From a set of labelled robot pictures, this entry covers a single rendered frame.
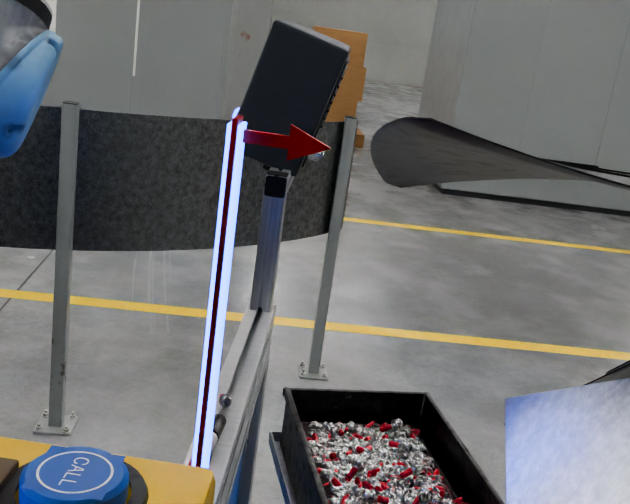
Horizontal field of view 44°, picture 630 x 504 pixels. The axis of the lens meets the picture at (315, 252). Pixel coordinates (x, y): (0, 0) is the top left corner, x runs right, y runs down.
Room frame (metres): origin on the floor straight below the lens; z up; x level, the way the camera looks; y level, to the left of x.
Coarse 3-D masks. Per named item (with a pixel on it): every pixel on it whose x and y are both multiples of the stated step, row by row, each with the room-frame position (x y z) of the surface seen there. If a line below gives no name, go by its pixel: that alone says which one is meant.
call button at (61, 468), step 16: (64, 448) 0.27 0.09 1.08; (80, 448) 0.27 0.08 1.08; (96, 448) 0.27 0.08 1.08; (32, 464) 0.26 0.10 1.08; (48, 464) 0.26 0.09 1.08; (64, 464) 0.26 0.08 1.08; (80, 464) 0.26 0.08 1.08; (96, 464) 0.26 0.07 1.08; (112, 464) 0.26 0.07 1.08; (32, 480) 0.25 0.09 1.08; (48, 480) 0.25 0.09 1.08; (64, 480) 0.25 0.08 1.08; (80, 480) 0.25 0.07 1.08; (96, 480) 0.25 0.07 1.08; (112, 480) 0.25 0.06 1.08; (128, 480) 0.26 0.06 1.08; (32, 496) 0.24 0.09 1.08; (48, 496) 0.24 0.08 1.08; (64, 496) 0.24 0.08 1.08; (80, 496) 0.24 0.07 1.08; (96, 496) 0.24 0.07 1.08; (112, 496) 0.25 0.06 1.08
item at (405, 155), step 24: (408, 120) 0.42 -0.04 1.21; (432, 120) 0.41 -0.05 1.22; (384, 144) 0.50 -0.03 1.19; (408, 144) 0.48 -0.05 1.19; (432, 144) 0.46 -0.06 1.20; (456, 144) 0.44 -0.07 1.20; (480, 144) 0.42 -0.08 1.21; (384, 168) 0.57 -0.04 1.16; (408, 168) 0.57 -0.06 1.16; (432, 168) 0.56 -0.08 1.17; (456, 168) 0.55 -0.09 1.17; (480, 168) 0.54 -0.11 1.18; (504, 168) 0.52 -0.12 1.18; (528, 168) 0.49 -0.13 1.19; (552, 168) 0.43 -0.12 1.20; (576, 168) 0.44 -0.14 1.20; (600, 168) 0.50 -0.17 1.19
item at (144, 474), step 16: (0, 448) 0.28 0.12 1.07; (16, 448) 0.28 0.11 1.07; (32, 448) 0.28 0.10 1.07; (48, 448) 0.28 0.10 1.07; (128, 464) 0.28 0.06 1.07; (144, 464) 0.28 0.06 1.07; (160, 464) 0.28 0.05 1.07; (176, 464) 0.29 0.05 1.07; (16, 480) 0.26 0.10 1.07; (144, 480) 0.27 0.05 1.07; (160, 480) 0.27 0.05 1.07; (176, 480) 0.27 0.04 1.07; (192, 480) 0.27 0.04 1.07; (208, 480) 0.28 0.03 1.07; (0, 496) 0.24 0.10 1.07; (16, 496) 0.25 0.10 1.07; (128, 496) 0.26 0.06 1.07; (144, 496) 0.26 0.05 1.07; (160, 496) 0.26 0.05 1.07; (176, 496) 0.26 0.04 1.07; (192, 496) 0.26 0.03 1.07; (208, 496) 0.27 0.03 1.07
